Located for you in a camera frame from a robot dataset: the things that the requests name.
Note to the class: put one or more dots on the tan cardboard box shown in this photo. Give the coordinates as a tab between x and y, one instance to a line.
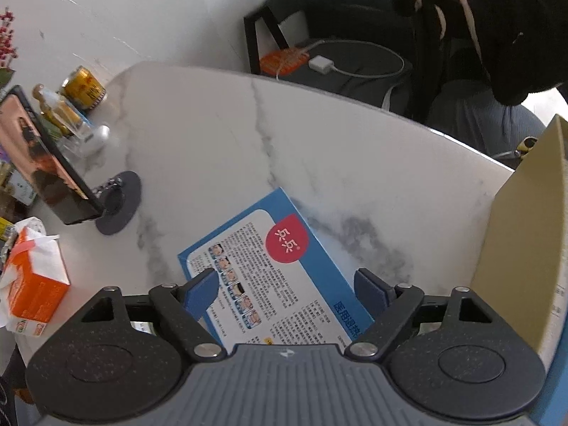
510	253

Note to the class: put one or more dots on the orange packet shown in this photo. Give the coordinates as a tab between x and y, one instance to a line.
284	60

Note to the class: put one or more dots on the black chair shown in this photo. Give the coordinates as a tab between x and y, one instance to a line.
254	44

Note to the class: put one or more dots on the smartphone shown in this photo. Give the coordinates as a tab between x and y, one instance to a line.
40	164

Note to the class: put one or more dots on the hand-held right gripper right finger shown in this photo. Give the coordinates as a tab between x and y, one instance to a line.
370	290

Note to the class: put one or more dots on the red berry bouquet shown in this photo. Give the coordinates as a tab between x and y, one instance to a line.
6	35

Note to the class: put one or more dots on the black fleece jacket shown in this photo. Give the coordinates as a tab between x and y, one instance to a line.
510	22

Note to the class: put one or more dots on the small white carton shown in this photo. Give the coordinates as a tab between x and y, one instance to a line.
24	188

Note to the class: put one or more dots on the gold drink can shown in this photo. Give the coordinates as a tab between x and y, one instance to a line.
84	91

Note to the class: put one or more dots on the small white bottle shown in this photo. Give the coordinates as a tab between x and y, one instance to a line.
97	140

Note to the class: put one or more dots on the yellow liquid glass bottle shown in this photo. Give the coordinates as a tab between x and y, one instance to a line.
62	115

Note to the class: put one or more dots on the grey ribbed cushion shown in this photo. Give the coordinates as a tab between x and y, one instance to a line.
479	120

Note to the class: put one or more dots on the orange box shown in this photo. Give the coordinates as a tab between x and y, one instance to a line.
35	293

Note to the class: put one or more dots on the white marble desktop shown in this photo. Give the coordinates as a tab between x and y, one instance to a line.
266	142

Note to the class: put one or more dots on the black phone stand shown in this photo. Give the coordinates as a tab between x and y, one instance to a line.
126	195

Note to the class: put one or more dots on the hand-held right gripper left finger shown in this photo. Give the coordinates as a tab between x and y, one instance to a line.
202	293

